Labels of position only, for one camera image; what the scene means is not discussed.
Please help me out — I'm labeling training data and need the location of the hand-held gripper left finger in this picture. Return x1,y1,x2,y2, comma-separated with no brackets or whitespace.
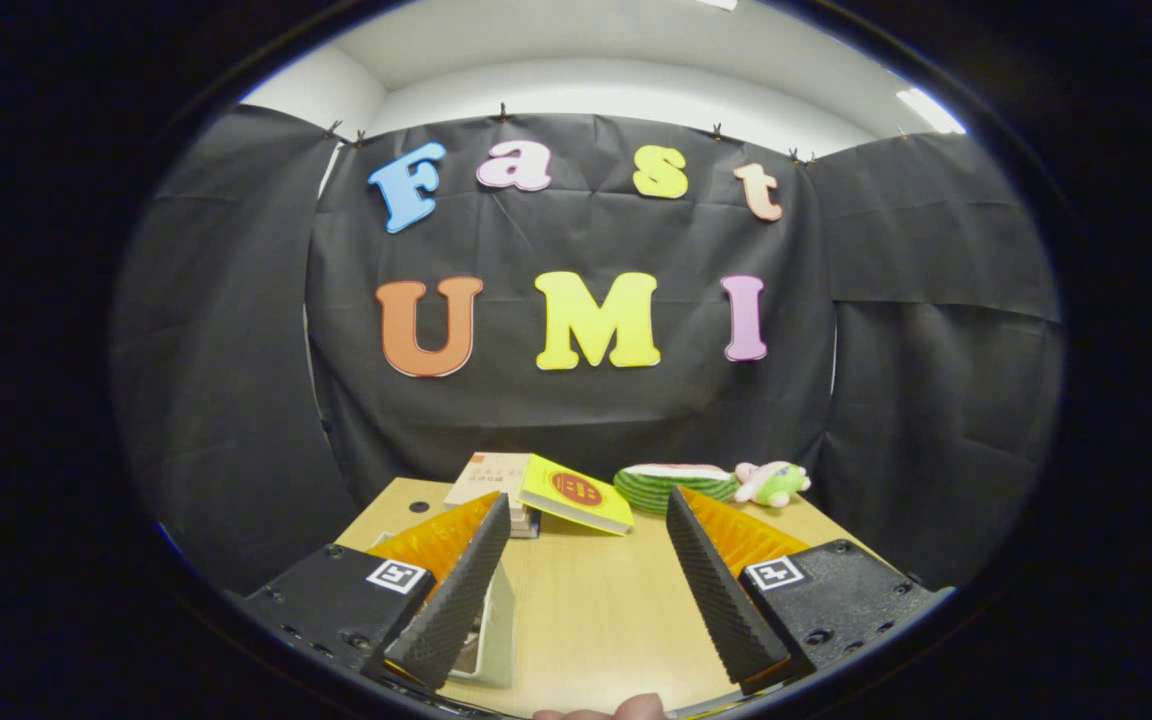
236,490,513,693

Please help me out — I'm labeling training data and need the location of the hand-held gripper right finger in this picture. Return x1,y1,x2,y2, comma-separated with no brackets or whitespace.
666,487,957,696

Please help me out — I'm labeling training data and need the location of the yellow book red emblem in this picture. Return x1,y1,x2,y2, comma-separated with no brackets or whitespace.
517,453,636,536

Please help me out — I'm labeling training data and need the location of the watermelon slice plush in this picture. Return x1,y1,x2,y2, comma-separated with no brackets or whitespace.
613,463,740,517

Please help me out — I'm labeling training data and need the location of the pink and green plush toy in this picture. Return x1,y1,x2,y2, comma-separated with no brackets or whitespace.
733,460,813,509

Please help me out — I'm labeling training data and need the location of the white fabric storage box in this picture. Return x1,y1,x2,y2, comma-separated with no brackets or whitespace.
366,530,517,689

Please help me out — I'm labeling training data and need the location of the beige paperback book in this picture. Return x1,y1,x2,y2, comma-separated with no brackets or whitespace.
443,452,534,511

